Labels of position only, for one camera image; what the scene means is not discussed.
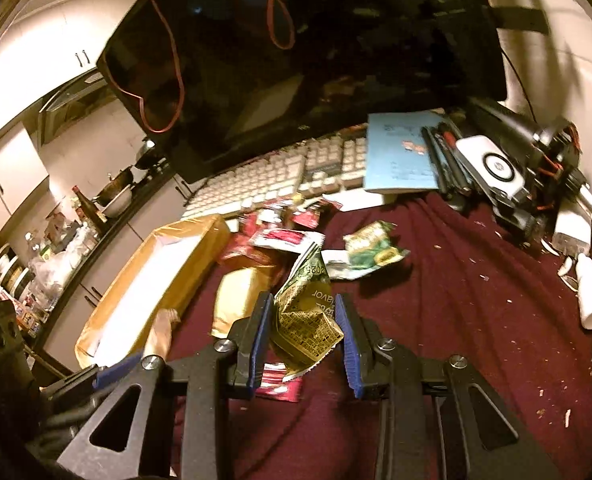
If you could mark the black monitor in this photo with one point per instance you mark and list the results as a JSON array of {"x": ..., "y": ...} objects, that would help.
[{"x": 216, "y": 82}]

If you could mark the gold cardboard box tray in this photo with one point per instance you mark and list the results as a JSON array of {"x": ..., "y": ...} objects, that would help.
[{"x": 162, "y": 274}]

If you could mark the black microphone stand device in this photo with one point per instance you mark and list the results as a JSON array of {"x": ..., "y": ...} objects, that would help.
[{"x": 548, "y": 156}]

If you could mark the green crumpled snack packet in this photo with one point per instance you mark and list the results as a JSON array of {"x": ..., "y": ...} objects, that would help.
[{"x": 366, "y": 251}]

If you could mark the blue exercise notebook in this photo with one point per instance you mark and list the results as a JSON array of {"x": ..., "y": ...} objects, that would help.
[{"x": 397, "y": 159}]

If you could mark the red white snack packet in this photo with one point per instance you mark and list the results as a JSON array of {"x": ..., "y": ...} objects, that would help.
[{"x": 286, "y": 240}]

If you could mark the dark red table cloth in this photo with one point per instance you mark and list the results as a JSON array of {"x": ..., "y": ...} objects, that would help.
[{"x": 464, "y": 288}]

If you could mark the beige mechanical keyboard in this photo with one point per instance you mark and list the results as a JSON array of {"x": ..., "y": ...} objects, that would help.
[{"x": 311, "y": 168}]

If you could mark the dark sauce bottle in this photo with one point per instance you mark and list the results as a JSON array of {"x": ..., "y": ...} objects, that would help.
[{"x": 90, "y": 210}]

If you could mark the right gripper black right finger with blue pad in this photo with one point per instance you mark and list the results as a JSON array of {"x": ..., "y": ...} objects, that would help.
[{"x": 478, "y": 435}]

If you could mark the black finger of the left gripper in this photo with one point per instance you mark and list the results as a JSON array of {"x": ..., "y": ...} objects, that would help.
[{"x": 90, "y": 380}]

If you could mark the red black marker pen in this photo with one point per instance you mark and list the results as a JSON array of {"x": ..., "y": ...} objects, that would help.
[{"x": 447, "y": 144}]

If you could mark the metal bowl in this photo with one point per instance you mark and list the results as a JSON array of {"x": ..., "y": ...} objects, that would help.
[{"x": 119, "y": 204}]

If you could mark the green yellow snack packet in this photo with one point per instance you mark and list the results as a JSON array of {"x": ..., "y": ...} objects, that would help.
[{"x": 304, "y": 331}]

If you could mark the gold foil snack bag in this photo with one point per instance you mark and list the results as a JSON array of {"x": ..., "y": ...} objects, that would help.
[{"x": 236, "y": 296}]

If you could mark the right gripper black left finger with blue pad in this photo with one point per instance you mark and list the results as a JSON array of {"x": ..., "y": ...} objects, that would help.
[{"x": 129, "y": 435}]

